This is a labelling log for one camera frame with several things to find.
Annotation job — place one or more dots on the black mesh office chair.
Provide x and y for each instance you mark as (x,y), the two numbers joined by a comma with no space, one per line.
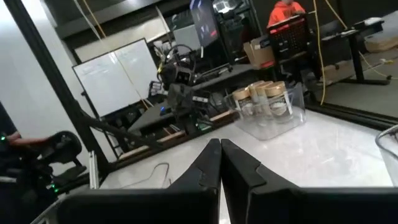
(290,37)

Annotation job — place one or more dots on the computer monitor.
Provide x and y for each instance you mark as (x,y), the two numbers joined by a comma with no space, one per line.
(203,21)

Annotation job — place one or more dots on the wooden lid glass spice jar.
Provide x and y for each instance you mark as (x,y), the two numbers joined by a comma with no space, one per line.
(275,88)
(258,85)
(241,93)

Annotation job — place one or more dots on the cardboard box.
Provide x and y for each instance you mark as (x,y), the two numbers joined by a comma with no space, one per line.
(259,54)

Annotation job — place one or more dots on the black frame upright post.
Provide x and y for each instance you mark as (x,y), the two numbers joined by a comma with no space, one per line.
(46,62)

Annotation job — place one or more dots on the clear plastic bin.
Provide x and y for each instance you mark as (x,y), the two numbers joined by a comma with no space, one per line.
(273,127)
(388,161)

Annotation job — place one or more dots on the black standing desk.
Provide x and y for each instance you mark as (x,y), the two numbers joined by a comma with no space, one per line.
(355,56)

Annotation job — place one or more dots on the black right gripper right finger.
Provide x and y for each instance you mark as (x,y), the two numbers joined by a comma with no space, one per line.
(248,193)

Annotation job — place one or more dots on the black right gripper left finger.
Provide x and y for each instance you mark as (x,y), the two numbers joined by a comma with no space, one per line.
(199,186)

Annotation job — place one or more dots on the person's forearm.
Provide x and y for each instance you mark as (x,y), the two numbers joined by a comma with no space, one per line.
(28,141)

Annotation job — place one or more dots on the person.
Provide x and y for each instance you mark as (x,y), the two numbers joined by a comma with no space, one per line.
(284,12)
(7,124)

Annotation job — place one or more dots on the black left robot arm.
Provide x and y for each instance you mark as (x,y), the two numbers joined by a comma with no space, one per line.
(189,123)

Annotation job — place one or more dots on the whiteboard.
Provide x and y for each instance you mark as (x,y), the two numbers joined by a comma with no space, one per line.
(109,81)

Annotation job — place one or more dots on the silver frame bracket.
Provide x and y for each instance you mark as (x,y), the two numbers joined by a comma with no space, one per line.
(93,169)

